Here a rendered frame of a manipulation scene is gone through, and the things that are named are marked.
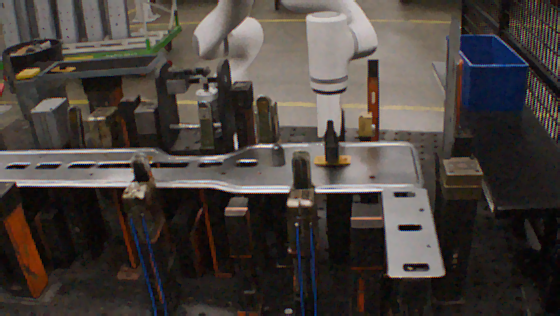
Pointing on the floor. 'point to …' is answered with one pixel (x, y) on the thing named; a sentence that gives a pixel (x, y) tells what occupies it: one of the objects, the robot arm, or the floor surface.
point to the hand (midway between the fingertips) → (331, 150)
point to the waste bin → (15, 63)
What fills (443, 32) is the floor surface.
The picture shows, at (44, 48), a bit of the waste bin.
